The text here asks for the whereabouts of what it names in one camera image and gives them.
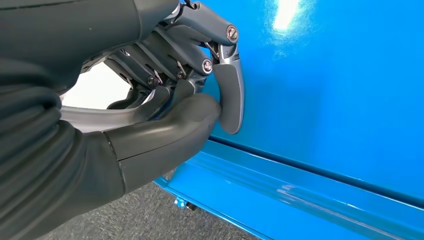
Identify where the blue metal shelf rack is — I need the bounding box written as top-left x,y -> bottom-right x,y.
153,0 -> 424,240

